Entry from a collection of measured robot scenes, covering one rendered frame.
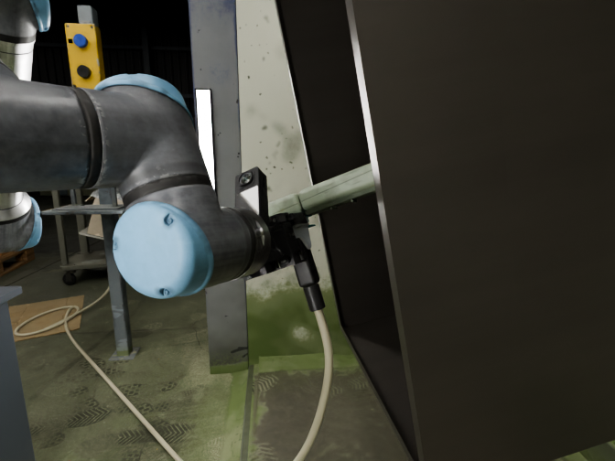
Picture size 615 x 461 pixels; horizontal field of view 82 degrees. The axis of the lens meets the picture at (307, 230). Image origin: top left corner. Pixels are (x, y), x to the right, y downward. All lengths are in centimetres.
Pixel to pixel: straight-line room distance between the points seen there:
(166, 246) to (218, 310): 138
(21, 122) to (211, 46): 133
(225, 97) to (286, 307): 96
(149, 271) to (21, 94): 16
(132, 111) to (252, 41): 127
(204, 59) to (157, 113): 124
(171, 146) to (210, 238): 10
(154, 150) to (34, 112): 9
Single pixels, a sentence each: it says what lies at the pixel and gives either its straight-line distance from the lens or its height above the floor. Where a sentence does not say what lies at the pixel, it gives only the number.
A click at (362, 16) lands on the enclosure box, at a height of 116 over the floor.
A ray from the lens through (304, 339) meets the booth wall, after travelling 177.
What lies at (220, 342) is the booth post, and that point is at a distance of 178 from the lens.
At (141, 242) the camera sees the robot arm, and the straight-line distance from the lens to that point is 35.
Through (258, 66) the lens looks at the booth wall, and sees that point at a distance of 160.
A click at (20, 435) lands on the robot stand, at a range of 144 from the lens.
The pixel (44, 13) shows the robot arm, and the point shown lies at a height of 126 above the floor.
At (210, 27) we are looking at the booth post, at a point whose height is 150.
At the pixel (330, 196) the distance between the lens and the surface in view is 61.
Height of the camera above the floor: 100
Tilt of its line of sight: 11 degrees down
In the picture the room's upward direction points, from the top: straight up
